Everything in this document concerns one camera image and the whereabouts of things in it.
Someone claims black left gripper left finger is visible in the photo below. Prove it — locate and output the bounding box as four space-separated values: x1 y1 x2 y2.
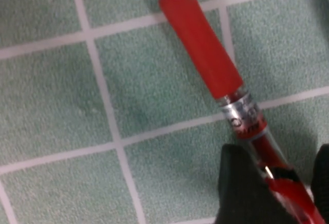
215 143 296 224

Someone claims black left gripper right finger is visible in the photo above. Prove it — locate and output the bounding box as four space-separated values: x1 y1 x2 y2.
310 143 329 224

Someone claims red gel pen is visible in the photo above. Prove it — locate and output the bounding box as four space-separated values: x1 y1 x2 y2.
153 0 327 224

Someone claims green checked tablecloth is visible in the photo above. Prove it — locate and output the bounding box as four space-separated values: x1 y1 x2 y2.
0 0 329 224

